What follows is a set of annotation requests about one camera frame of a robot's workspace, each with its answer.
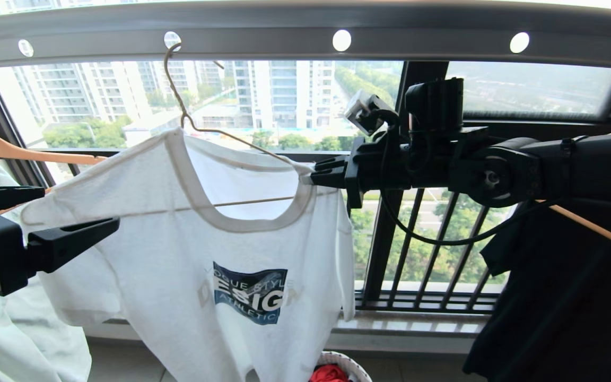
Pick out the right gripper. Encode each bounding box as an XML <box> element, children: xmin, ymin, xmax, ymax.
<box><xmin>310</xmin><ymin>129</ymin><xmax>416</xmax><ymax>210</ymax></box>

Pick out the white printed t-shirt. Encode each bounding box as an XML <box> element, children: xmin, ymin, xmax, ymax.
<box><xmin>19</xmin><ymin>127</ymin><xmax>357</xmax><ymax>382</ymax></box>

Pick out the gold wire hanger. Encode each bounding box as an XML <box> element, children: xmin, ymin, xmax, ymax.
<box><xmin>163</xmin><ymin>41</ymin><xmax>311</xmax><ymax>209</ymax></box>

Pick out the white garment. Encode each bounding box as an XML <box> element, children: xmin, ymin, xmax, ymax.
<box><xmin>0</xmin><ymin>162</ymin><xmax>92</xmax><ymax>382</ymax></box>

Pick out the white laundry basket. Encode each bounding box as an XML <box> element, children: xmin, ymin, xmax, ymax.
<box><xmin>313</xmin><ymin>350</ymin><xmax>373</xmax><ymax>382</ymax></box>

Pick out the red garment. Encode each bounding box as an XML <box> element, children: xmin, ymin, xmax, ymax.
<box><xmin>309</xmin><ymin>364</ymin><xmax>350</xmax><ymax>382</ymax></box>

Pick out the black garment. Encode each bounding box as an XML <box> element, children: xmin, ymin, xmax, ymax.
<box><xmin>462</xmin><ymin>201</ymin><xmax>611</xmax><ymax>382</ymax></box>

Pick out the black balcony railing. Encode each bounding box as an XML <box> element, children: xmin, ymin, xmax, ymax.
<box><xmin>355</xmin><ymin>186</ymin><xmax>516</xmax><ymax>315</ymax></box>

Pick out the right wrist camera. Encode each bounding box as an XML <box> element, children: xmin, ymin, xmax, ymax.
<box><xmin>344</xmin><ymin>90</ymin><xmax>399</xmax><ymax>137</ymax></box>

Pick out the black window frame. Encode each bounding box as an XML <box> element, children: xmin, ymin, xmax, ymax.
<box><xmin>0</xmin><ymin>59</ymin><xmax>611</xmax><ymax>306</ymax></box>

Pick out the grey metal clothes rail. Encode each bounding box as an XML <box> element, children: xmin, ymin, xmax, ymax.
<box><xmin>0</xmin><ymin>0</ymin><xmax>611</xmax><ymax>72</ymax></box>

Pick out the black cable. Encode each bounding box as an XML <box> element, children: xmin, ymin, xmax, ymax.
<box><xmin>379</xmin><ymin>109</ymin><xmax>569</xmax><ymax>247</ymax></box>

